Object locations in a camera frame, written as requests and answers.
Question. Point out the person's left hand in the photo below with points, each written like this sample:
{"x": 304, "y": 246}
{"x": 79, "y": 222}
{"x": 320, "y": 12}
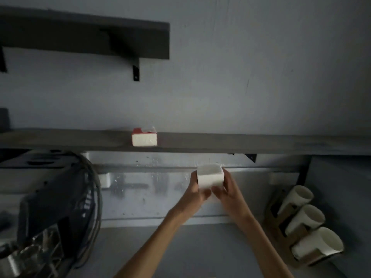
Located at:
{"x": 190, "y": 202}

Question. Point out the person's right hand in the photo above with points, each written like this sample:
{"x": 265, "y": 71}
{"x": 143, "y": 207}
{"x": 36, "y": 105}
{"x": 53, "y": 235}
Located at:
{"x": 233, "y": 201}

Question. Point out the person's left thumb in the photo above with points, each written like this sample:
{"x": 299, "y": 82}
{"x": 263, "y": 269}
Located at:
{"x": 194, "y": 182}

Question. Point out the person's right thumb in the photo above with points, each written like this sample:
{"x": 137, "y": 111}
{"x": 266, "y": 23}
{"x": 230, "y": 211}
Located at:
{"x": 218, "y": 191}

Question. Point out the white paper cup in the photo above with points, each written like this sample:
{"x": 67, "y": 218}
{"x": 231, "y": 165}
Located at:
{"x": 209, "y": 178}
{"x": 307, "y": 219}
{"x": 320, "y": 243}
{"x": 298, "y": 197}

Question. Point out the person's left forearm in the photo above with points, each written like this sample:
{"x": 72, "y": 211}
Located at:
{"x": 150, "y": 246}

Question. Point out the person's right forearm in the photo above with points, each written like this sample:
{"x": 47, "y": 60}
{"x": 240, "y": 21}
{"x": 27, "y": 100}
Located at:
{"x": 263, "y": 248}

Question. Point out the metal backsplash panel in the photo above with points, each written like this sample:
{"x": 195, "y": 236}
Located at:
{"x": 150, "y": 196}

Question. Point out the long dark wooden shelf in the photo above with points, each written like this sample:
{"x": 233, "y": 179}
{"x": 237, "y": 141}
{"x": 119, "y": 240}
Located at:
{"x": 260, "y": 144}

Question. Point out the red and white box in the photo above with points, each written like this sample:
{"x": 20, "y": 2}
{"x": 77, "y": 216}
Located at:
{"x": 144, "y": 140}

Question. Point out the brown cardboard cup holder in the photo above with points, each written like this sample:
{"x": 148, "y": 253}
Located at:
{"x": 279, "y": 225}

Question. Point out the black machine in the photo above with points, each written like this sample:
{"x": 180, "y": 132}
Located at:
{"x": 49, "y": 205}

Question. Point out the shiny metal machine part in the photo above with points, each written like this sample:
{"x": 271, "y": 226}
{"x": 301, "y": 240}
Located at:
{"x": 27, "y": 256}

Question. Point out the dark object on shelf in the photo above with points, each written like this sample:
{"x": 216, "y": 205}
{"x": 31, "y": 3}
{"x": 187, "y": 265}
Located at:
{"x": 4, "y": 120}

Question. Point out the black shelf bracket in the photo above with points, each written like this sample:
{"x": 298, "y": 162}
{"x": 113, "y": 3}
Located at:
{"x": 251, "y": 157}

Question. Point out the white wall block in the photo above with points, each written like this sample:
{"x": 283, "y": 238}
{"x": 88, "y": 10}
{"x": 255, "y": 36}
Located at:
{"x": 103, "y": 180}

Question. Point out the dark wall shelf with brackets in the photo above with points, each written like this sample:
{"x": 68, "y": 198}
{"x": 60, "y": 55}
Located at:
{"x": 81, "y": 37}

